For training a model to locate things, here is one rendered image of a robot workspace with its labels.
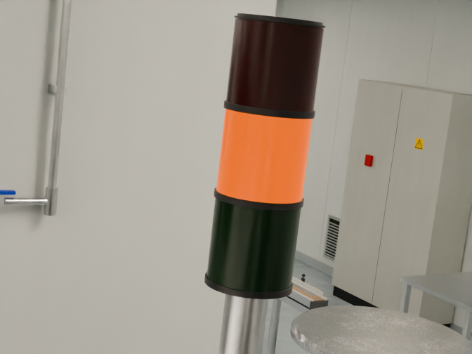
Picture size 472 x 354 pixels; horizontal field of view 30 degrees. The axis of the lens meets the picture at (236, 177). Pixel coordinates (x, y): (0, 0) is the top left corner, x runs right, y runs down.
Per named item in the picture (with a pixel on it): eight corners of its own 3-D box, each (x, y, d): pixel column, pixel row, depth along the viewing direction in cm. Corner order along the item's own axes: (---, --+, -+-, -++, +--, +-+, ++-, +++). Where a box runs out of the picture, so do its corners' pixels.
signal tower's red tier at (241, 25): (256, 111, 46) (266, 21, 45) (209, 99, 50) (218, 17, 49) (331, 115, 48) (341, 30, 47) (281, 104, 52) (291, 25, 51)
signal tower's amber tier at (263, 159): (244, 205, 46) (255, 114, 46) (200, 186, 50) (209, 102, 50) (319, 205, 49) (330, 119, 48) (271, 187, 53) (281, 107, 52)
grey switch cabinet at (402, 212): (413, 338, 735) (450, 94, 702) (327, 294, 836) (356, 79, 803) (450, 334, 758) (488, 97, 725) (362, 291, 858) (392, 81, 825)
